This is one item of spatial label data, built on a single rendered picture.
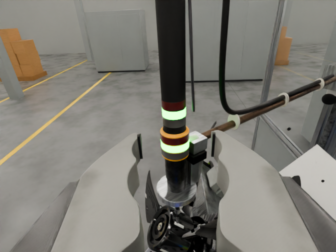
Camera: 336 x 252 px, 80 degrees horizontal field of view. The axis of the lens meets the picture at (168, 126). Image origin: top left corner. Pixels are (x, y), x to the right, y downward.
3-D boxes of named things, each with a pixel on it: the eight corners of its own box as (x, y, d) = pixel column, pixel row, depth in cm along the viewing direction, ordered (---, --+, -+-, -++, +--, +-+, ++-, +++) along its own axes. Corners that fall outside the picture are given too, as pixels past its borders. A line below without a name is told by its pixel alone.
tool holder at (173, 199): (188, 168, 41) (188, 126, 36) (213, 189, 36) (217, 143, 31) (149, 187, 37) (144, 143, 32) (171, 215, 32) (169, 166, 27)
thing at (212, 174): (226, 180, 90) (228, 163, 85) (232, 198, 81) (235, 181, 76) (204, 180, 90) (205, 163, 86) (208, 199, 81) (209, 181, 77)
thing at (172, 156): (178, 141, 34) (178, 135, 34) (195, 153, 31) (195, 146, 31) (156, 150, 32) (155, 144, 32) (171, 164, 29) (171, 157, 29)
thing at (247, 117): (331, 80, 60) (333, 75, 59) (337, 81, 59) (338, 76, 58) (190, 142, 34) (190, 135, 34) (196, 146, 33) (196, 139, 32)
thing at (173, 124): (176, 115, 31) (176, 108, 31) (190, 123, 29) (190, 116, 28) (158, 122, 30) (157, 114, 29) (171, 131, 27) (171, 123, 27)
